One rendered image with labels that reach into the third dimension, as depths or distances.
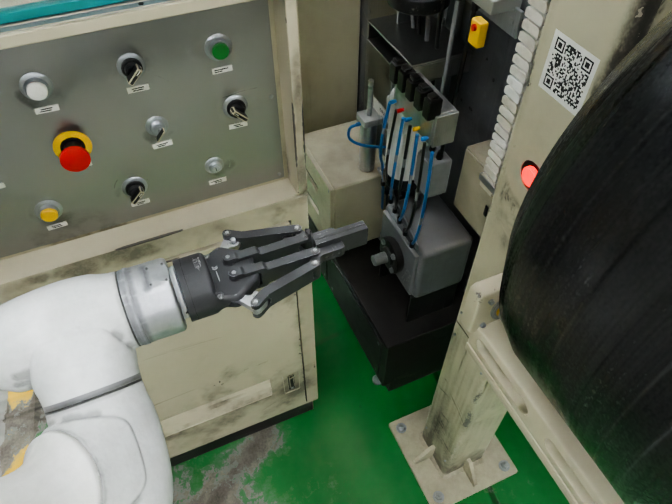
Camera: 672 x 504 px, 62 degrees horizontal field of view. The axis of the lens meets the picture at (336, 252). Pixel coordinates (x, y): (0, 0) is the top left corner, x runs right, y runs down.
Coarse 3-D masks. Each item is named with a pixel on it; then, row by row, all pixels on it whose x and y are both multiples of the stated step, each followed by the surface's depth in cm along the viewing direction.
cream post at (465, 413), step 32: (576, 0) 60; (608, 0) 57; (640, 0) 53; (544, 32) 66; (576, 32) 62; (608, 32) 58; (640, 32) 55; (544, 64) 68; (608, 64) 59; (544, 96) 70; (544, 128) 71; (512, 160) 80; (544, 160) 73; (512, 192) 82; (512, 224) 85; (480, 256) 97; (448, 352) 123; (448, 384) 129; (480, 384) 113; (448, 416) 135; (480, 416) 126; (448, 448) 142; (480, 448) 147
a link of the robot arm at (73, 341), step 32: (64, 288) 58; (96, 288) 59; (0, 320) 56; (32, 320) 56; (64, 320) 56; (96, 320) 57; (128, 320) 59; (0, 352) 55; (32, 352) 56; (64, 352) 56; (96, 352) 57; (128, 352) 60; (0, 384) 57; (32, 384) 56; (64, 384) 56; (96, 384) 57; (128, 384) 59
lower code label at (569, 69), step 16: (560, 32) 64; (560, 48) 65; (576, 48) 62; (560, 64) 65; (576, 64) 63; (592, 64) 61; (544, 80) 69; (560, 80) 66; (576, 80) 64; (560, 96) 67; (576, 96) 65; (576, 112) 65
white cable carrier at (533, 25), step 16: (528, 0) 68; (544, 0) 66; (528, 16) 69; (544, 16) 67; (528, 32) 70; (528, 48) 71; (528, 64) 72; (512, 80) 76; (512, 96) 77; (512, 112) 79; (496, 128) 83; (512, 128) 80; (496, 144) 84; (496, 160) 85; (496, 176) 87
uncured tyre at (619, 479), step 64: (640, 64) 39; (576, 128) 44; (640, 128) 37; (576, 192) 41; (640, 192) 37; (512, 256) 50; (576, 256) 42; (640, 256) 37; (512, 320) 53; (576, 320) 43; (640, 320) 38; (576, 384) 46; (640, 384) 39; (640, 448) 40
